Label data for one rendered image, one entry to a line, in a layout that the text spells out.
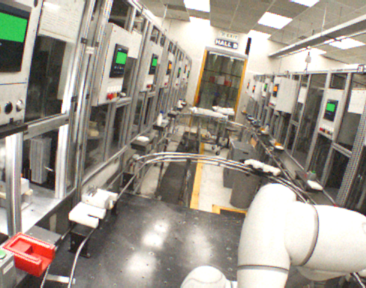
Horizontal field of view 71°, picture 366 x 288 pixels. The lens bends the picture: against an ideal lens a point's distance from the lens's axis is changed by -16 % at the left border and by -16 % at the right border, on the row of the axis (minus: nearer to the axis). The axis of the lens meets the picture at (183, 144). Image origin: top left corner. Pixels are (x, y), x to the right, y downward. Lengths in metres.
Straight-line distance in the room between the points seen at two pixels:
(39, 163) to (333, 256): 1.38
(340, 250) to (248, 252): 0.18
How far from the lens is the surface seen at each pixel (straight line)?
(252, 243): 0.55
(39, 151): 1.57
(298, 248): 0.57
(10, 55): 0.88
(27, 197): 1.43
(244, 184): 4.04
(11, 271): 0.96
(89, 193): 1.53
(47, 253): 1.08
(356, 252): 0.63
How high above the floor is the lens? 1.60
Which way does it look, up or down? 13 degrees down
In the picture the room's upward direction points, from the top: 12 degrees clockwise
